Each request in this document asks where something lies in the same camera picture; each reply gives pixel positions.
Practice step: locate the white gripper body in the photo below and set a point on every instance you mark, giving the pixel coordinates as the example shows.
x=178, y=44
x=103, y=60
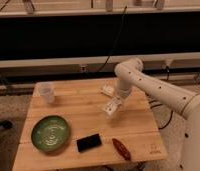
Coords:
x=112, y=106

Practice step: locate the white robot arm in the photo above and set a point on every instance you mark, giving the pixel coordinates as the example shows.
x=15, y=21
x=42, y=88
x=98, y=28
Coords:
x=184, y=102

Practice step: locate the small white packet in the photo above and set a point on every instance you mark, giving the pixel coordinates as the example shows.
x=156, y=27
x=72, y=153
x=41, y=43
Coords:
x=107, y=90

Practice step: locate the black rectangular box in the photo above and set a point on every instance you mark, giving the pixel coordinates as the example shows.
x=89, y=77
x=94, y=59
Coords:
x=88, y=142

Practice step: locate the dark red oblong object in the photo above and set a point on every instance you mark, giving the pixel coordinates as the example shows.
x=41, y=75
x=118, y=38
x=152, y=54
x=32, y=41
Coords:
x=121, y=149

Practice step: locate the clear plastic cup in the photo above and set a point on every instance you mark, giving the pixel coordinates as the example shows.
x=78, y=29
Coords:
x=46, y=91

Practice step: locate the green round plate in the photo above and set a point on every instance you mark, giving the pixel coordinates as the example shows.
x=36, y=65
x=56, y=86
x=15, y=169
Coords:
x=50, y=133

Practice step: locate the black chair base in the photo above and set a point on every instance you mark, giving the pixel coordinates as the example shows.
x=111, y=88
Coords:
x=6, y=124

